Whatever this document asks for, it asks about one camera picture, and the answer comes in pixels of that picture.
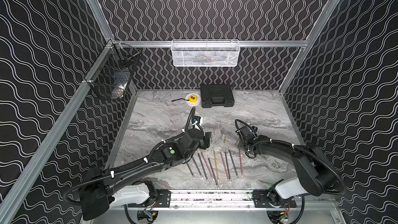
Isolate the black plastic tool case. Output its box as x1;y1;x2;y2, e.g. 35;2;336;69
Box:
200;84;235;108

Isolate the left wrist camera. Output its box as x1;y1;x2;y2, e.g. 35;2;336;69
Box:
192;116;203;126

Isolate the black wire basket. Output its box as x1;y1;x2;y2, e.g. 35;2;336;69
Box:
84;39;143;101

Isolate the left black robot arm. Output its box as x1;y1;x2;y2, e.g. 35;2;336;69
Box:
63;107;211;220

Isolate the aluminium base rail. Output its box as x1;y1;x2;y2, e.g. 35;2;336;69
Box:
80;188;340;212

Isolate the yellow white tape measure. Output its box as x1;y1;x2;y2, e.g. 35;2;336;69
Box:
172;93;201;106

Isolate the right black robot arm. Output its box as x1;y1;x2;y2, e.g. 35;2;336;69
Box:
236;126;347;202

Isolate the white wire mesh basket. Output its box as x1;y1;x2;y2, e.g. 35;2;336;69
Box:
171;39;240;67

